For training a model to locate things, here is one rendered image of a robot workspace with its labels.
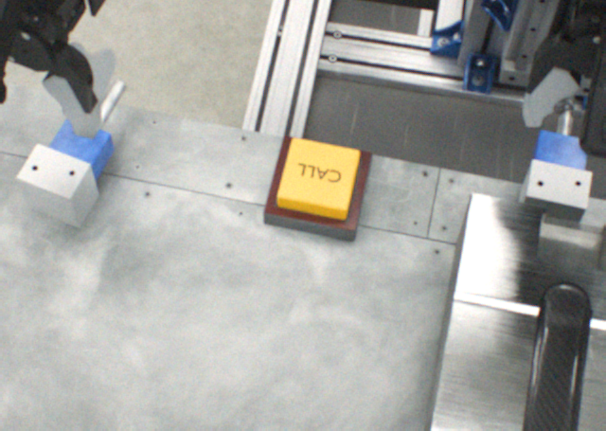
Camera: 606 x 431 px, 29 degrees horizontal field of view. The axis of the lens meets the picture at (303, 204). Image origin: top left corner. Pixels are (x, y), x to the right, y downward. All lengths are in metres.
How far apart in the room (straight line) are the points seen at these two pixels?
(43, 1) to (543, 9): 0.86
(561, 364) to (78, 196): 0.41
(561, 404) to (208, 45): 1.33
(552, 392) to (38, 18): 0.45
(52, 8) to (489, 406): 0.41
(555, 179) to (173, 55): 1.20
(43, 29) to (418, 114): 1.04
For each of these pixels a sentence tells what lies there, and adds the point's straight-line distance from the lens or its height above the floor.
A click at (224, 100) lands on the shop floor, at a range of 2.01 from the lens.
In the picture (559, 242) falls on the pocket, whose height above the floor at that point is 0.86.
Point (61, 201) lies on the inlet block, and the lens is 0.97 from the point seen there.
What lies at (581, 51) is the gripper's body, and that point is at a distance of 0.82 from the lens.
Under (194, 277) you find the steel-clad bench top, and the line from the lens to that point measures 0.97.
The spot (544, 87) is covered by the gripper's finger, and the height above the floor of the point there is 0.99.
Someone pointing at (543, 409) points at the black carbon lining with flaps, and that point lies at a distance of 0.87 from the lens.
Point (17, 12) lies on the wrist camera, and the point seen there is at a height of 1.08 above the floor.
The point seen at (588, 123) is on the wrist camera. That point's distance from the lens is 0.76.
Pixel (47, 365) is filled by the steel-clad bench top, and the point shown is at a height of 0.80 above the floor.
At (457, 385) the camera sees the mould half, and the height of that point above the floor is 0.88.
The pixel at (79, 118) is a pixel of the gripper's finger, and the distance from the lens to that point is 0.87.
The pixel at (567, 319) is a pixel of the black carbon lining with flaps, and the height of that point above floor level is 0.88.
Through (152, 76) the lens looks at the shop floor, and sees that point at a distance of 2.05.
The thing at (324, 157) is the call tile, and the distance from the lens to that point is 0.98.
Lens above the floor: 1.68
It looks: 62 degrees down
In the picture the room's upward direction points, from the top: 2 degrees clockwise
